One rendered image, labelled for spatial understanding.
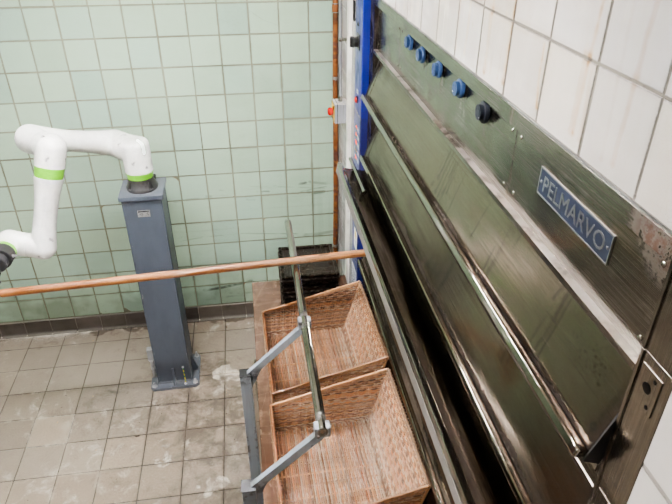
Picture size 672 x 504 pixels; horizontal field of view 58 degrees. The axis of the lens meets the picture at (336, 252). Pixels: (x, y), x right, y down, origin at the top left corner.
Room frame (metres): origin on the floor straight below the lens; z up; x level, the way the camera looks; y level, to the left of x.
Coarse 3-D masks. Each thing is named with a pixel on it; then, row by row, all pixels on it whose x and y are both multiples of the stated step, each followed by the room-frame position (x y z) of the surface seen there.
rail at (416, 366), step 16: (352, 192) 2.09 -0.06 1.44; (368, 240) 1.73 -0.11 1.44; (384, 272) 1.54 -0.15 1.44; (384, 288) 1.46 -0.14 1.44; (400, 320) 1.30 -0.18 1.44; (400, 336) 1.25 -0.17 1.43; (416, 368) 1.11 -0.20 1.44; (432, 400) 1.01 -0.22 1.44; (432, 416) 0.96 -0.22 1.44; (448, 448) 0.87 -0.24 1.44; (448, 464) 0.84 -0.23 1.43; (464, 480) 0.79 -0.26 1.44; (464, 496) 0.75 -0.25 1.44
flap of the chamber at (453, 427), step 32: (384, 224) 1.91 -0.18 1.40; (384, 256) 1.68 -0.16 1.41; (416, 288) 1.51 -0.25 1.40; (416, 320) 1.35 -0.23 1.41; (416, 352) 1.20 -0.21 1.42; (448, 352) 1.22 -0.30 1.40; (416, 384) 1.08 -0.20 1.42; (448, 384) 1.10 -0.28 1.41; (448, 416) 0.98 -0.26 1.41; (480, 448) 0.90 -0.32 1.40; (448, 480) 0.81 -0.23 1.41; (480, 480) 0.81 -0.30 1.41
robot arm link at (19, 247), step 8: (0, 232) 2.21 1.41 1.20; (8, 232) 2.20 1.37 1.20; (16, 232) 2.21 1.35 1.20; (24, 232) 2.24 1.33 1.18; (0, 240) 2.15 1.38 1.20; (8, 240) 2.15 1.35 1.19; (16, 240) 2.18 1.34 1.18; (24, 240) 2.19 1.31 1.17; (16, 248) 2.15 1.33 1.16; (24, 248) 2.17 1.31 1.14
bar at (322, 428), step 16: (288, 224) 2.32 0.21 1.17; (288, 240) 2.19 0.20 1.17; (304, 304) 1.74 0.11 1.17; (304, 320) 1.64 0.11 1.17; (288, 336) 1.65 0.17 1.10; (304, 336) 1.56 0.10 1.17; (272, 352) 1.63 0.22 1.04; (256, 368) 1.62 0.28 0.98; (240, 384) 1.60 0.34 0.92; (320, 400) 1.27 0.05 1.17; (320, 416) 1.21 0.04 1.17; (256, 432) 1.61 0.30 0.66; (320, 432) 1.16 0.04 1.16; (256, 448) 1.61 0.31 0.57; (304, 448) 1.17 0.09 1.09; (256, 464) 1.61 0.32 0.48; (288, 464) 1.16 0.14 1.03; (256, 480) 1.15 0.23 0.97; (256, 496) 1.14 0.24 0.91
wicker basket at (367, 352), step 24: (336, 288) 2.33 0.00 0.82; (360, 288) 2.31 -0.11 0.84; (264, 312) 2.27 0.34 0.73; (288, 312) 2.29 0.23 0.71; (312, 312) 2.31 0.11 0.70; (336, 312) 2.34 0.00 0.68; (360, 312) 2.21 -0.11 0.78; (264, 336) 2.09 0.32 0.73; (312, 336) 2.27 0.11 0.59; (336, 336) 2.26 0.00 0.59; (360, 336) 2.12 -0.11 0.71; (288, 360) 2.09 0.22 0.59; (336, 360) 2.10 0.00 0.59; (360, 360) 2.03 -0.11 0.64; (384, 360) 1.82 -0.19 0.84; (288, 384) 1.94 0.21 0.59
